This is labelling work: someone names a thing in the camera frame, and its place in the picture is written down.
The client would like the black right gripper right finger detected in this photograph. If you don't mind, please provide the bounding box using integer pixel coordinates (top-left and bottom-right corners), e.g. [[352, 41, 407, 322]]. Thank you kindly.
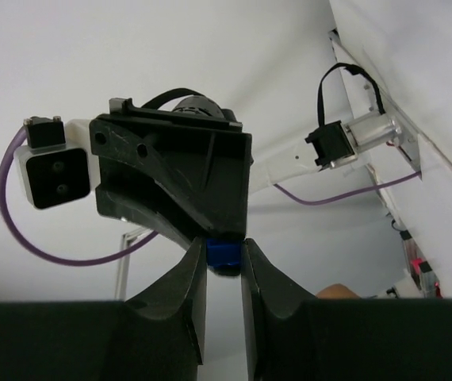
[[241, 239, 452, 380]]

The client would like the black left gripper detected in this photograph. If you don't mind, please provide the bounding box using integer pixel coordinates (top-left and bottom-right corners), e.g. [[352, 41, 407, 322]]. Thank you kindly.
[[89, 94, 252, 249]]

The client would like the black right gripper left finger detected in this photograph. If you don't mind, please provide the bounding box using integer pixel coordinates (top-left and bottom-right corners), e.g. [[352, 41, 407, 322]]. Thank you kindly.
[[0, 239, 207, 380]]

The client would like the tiny blue lego stud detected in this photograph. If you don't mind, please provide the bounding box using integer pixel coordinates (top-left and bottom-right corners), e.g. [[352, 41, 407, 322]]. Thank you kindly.
[[206, 239, 243, 268]]

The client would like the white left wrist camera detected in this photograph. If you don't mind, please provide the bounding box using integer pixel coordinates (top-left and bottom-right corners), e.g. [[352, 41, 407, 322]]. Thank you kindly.
[[13, 117, 100, 210]]

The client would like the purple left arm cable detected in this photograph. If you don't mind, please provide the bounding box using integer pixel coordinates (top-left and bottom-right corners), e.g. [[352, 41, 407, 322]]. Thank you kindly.
[[0, 126, 423, 268]]

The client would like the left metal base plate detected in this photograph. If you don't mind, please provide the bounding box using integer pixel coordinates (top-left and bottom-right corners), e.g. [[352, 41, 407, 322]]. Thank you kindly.
[[343, 108, 420, 171]]

